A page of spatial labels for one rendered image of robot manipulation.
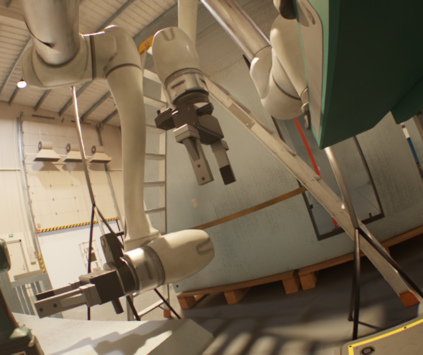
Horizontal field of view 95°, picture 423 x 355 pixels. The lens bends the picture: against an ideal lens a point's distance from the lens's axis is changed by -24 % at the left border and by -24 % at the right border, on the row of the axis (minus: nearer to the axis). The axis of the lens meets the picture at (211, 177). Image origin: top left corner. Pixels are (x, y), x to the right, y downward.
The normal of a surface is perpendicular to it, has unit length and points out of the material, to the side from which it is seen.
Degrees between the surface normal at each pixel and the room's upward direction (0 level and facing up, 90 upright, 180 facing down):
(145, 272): 90
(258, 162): 90
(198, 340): 67
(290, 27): 79
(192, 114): 90
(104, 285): 90
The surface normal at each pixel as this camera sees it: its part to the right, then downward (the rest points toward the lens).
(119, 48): 0.27, -0.23
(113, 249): 0.60, -0.33
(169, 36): -0.07, -0.31
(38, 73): -0.33, 0.79
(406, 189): -0.47, 0.01
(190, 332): 0.65, -0.69
